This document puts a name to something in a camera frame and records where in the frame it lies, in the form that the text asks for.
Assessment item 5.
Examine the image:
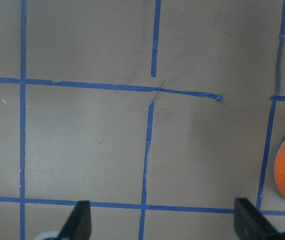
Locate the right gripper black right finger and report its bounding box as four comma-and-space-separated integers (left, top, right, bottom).
233, 198, 285, 240

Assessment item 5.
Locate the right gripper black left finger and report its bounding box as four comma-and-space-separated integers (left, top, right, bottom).
36, 200, 93, 240

